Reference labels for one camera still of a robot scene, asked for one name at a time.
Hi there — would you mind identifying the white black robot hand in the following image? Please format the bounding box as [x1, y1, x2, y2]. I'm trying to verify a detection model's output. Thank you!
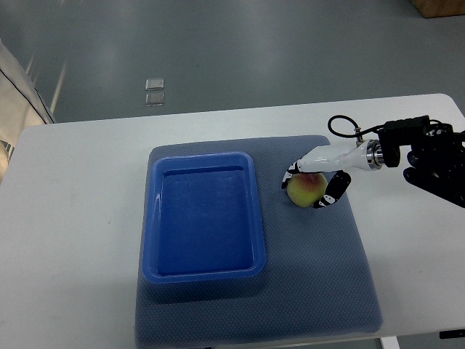
[281, 140, 384, 209]

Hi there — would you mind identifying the green red peach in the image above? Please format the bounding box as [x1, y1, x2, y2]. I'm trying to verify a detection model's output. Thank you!
[286, 173, 328, 208]

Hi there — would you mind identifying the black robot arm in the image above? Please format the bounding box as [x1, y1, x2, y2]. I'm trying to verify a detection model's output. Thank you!
[328, 115, 464, 207]

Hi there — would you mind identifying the lower metal floor plate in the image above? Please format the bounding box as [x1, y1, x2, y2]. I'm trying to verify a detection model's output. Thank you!
[145, 92, 165, 107]

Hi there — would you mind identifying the metal floor plate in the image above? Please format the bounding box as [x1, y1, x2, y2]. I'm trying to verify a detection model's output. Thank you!
[145, 78, 164, 91]
[145, 92, 165, 107]

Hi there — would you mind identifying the upper metal floor plate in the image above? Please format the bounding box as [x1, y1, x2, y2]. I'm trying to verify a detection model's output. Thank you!
[145, 78, 164, 91]

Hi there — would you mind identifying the grey blue textured mat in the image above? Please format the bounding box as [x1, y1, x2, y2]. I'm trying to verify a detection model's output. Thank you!
[135, 135, 383, 348]

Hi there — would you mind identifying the brown cardboard box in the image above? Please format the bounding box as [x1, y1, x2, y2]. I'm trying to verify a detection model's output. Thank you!
[411, 0, 464, 19]

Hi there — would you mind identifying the blue plastic tray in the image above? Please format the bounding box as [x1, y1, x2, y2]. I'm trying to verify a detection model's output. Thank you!
[142, 152, 266, 285]

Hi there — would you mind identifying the white table leg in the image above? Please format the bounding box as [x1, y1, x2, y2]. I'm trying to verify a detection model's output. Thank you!
[379, 336, 400, 349]

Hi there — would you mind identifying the person in white clothes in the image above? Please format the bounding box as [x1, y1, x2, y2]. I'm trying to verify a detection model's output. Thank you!
[1, 44, 55, 165]

